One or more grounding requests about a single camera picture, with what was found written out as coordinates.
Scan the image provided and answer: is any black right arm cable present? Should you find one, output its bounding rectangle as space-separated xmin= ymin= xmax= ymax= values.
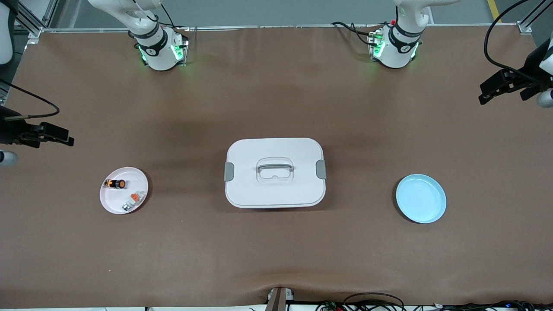
xmin=0 ymin=80 xmax=60 ymax=120

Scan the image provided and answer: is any silver table edge rail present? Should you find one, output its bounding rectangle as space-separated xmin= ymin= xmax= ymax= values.
xmin=41 ymin=24 xmax=530 ymax=33

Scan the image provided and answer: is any brown table mat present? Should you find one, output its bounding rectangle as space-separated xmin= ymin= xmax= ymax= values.
xmin=0 ymin=24 xmax=553 ymax=309

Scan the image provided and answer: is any light blue round plate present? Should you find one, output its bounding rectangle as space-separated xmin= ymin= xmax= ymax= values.
xmin=396 ymin=174 xmax=447 ymax=224

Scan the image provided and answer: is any pink round plate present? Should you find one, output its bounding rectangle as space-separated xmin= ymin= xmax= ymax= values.
xmin=99 ymin=167 xmax=149 ymax=215

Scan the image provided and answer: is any metal table clamp bracket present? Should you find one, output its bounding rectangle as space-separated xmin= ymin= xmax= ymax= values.
xmin=266 ymin=286 xmax=295 ymax=311

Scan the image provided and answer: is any black cable loop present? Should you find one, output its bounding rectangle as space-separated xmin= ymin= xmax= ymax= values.
xmin=343 ymin=292 xmax=405 ymax=311

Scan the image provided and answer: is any aluminium frame post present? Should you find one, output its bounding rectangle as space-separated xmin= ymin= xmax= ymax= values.
xmin=518 ymin=0 xmax=553 ymax=35
xmin=13 ymin=0 xmax=59 ymax=38

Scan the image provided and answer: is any white orange electrical connector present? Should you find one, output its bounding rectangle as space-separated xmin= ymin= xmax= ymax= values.
xmin=121 ymin=190 xmax=145 ymax=212

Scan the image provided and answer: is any white lidded storage box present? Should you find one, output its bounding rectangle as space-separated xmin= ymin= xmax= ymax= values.
xmin=224 ymin=138 xmax=327 ymax=209

